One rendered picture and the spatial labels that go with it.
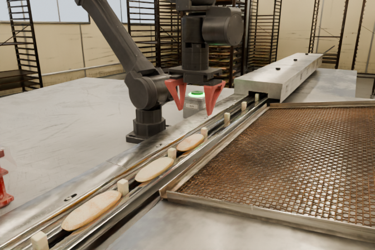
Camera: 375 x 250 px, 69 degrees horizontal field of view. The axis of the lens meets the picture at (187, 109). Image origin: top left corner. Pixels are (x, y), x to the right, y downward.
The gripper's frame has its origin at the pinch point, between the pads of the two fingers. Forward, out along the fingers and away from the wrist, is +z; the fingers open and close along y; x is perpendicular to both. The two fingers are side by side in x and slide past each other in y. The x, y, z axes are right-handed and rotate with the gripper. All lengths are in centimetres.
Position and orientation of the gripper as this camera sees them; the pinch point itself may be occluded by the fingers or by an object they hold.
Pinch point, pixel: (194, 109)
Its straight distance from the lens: 61.4
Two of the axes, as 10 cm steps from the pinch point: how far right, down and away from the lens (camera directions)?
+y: 8.6, 1.5, -4.9
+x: 5.2, -2.5, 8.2
